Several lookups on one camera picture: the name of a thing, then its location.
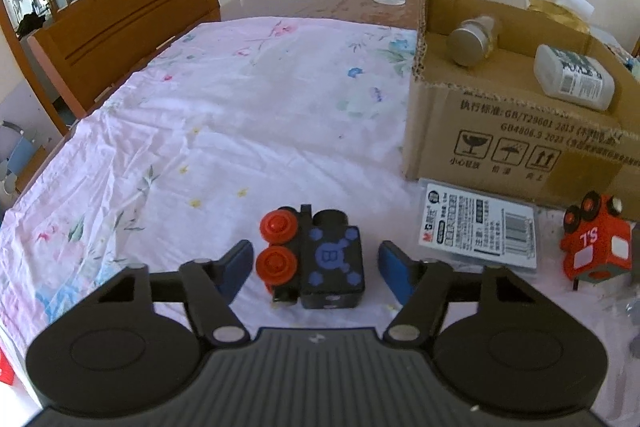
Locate red printed box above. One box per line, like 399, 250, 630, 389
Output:
0, 341, 17, 389

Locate white labelled flat packet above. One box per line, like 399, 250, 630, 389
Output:
416, 178, 541, 281

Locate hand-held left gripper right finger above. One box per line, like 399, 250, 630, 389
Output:
377, 240, 546, 348

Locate cardboard box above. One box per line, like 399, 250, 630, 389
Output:
401, 0, 640, 214

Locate black toy train orange wheels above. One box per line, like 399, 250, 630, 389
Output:
254, 203, 366, 311

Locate pink floral tablecloth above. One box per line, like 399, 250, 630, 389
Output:
0, 15, 640, 360

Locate red toy fire truck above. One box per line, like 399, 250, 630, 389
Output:
558, 190, 634, 291

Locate white bottle green label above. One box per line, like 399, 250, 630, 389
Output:
533, 43, 616, 112

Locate wooden chair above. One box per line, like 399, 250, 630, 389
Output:
27, 0, 222, 136

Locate yellow capsule bottle silver cap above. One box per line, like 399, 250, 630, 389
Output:
446, 14, 503, 68

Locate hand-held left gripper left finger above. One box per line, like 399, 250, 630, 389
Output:
95, 239, 254, 346

